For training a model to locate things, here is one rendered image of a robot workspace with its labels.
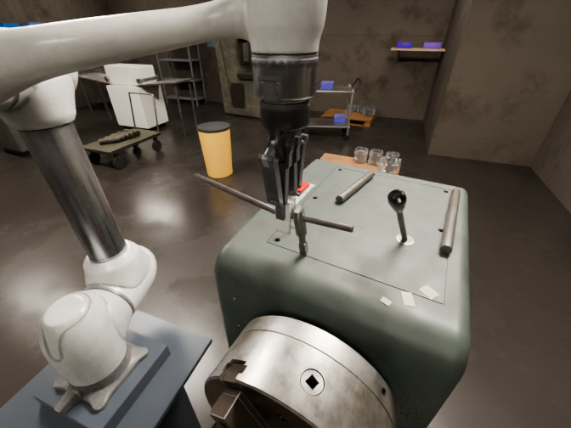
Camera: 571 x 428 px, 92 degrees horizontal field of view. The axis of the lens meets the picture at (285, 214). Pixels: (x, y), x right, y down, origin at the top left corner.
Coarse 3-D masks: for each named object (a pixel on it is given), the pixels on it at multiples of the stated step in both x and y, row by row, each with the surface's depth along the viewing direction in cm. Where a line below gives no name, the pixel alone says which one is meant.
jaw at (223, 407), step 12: (228, 372) 43; (240, 372) 41; (228, 384) 42; (228, 396) 40; (240, 396) 40; (216, 408) 39; (228, 408) 38; (240, 408) 39; (252, 408) 40; (216, 420) 39; (228, 420) 37; (240, 420) 39; (252, 420) 40; (264, 420) 41
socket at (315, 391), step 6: (306, 372) 39; (312, 372) 39; (300, 378) 38; (306, 378) 38; (312, 378) 39; (318, 378) 38; (306, 384) 38; (312, 384) 40; (318, 384) 38; (306, 390) 37; (312, 390) 40; (318, 390) 37
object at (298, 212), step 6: (294, 210) 49; (300, 210) 49; (294, 216) 49; (300, 216) 49; (294, 222) 51; (300, 222) 50; (300, 228) 51; (306, 228) 52; (300, 234) 52; (300, 240) 54; (306, 240) 55; (300, 246) 55; (306, 246) 55; (300, 252) 56; (306, 252) 56
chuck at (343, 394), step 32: (256, 352) 43; (288, 352) 41; (320, 352) 41; (224, 384) 42; (256, 384) 38; (288, 384) 37; (352, 384) 39; (288, 416) 36; (320, 416) 35; (352, 416) 37; (384, 416) 40
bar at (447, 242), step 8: (456, 192) 74; (456, 200) 70; (448, 208) 69; (456, 208) 67; (448, 216) 65; (456, 216) 65; (448, 224) 62; (448, 232) 59; (448, 240) 57; (440, 248) 56; (448, 248) 56
